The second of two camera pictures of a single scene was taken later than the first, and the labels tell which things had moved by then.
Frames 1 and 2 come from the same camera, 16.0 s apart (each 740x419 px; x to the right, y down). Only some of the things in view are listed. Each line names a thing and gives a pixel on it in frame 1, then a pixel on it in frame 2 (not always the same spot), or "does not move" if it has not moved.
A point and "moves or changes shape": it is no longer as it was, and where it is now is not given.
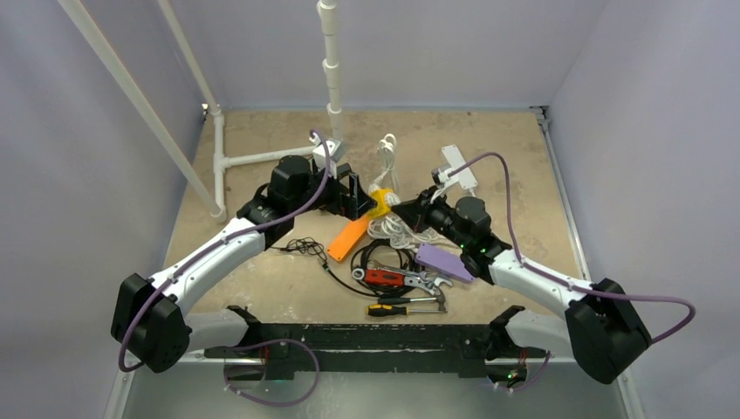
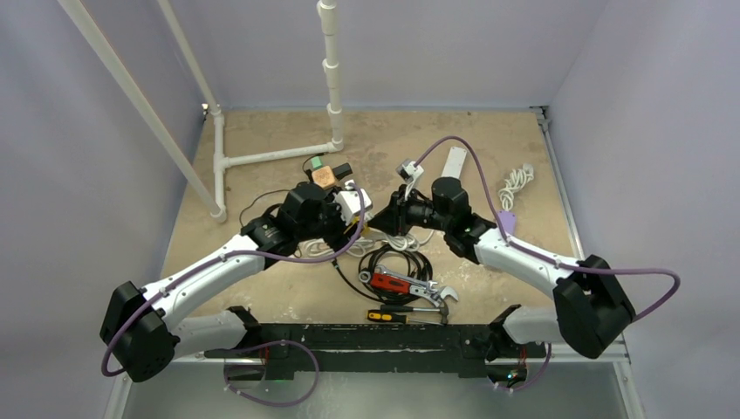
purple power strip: [444, 261] moves or changes shape
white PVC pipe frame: [100, 43] does not move
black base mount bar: [268, 347] does not move
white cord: [400, 231] -> [515, 182]
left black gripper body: [331, 198] -> [329, 225]
